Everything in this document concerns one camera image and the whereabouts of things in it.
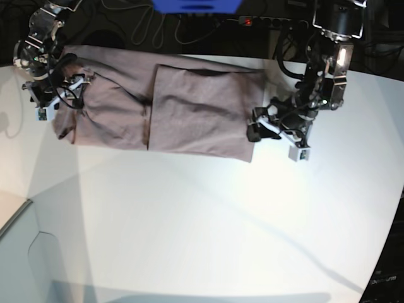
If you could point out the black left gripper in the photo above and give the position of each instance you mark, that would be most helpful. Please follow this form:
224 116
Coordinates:
290 114

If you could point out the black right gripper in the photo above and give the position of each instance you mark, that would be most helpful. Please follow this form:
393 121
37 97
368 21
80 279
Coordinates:
68 90

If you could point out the mauve grey t-shirt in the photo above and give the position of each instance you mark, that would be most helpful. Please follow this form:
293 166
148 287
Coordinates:
161 103

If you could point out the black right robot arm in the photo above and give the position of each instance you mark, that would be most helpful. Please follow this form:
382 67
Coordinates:
41 54

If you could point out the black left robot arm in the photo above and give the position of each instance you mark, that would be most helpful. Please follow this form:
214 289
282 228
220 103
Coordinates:
321 87

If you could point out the black power strip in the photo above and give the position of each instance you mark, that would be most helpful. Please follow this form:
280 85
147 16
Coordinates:
270 23

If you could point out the blue plastic bin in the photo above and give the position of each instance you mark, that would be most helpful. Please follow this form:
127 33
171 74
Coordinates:
196 6

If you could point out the white cardboard box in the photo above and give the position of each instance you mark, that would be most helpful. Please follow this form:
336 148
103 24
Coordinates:
30 260

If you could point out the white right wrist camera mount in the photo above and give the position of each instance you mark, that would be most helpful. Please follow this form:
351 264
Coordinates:
48 113

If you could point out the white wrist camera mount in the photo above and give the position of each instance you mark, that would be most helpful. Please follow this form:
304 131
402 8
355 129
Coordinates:
260 128
48 113

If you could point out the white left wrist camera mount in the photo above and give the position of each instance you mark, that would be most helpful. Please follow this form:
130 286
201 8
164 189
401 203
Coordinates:
260 128

